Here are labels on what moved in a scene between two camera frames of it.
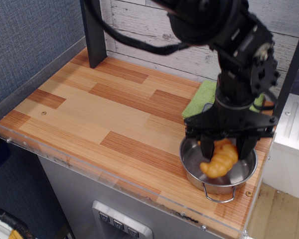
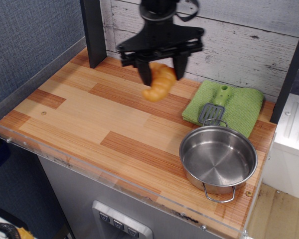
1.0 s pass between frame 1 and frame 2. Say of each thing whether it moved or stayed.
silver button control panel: stayed
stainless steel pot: stayed
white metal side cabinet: stayed
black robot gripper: moved
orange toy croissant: moved
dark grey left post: stayed
